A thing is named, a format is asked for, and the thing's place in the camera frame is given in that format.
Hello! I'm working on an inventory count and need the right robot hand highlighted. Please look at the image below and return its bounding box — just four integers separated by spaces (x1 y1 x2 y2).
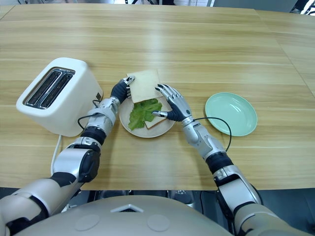
151 84 194 122

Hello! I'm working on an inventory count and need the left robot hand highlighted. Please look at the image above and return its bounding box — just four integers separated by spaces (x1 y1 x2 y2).
110 75 136 104

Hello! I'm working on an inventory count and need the bread slice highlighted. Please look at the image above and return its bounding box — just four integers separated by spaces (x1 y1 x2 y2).
143 102 173 130
126 68 164 104

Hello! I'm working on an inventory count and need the green lettuce leaf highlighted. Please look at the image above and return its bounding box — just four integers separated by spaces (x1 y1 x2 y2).
127 98 163 131

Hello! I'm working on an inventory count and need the beige plate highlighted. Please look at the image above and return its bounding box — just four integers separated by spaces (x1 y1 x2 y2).
119 96 176 139

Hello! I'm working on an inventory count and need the cream toaster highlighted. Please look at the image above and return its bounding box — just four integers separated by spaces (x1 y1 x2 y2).
16 57 104 138

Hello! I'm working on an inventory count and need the green plate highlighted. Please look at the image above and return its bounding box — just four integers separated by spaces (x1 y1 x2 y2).
204 92 258 137

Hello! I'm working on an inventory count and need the robot body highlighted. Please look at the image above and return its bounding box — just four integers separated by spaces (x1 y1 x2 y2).
14 195 235 236

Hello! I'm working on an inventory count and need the black cable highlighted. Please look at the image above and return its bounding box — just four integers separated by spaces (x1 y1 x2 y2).
77 99 102 130
192 117 232 152

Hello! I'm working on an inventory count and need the white cord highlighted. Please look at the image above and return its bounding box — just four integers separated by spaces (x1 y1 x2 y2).
50 134 63 177

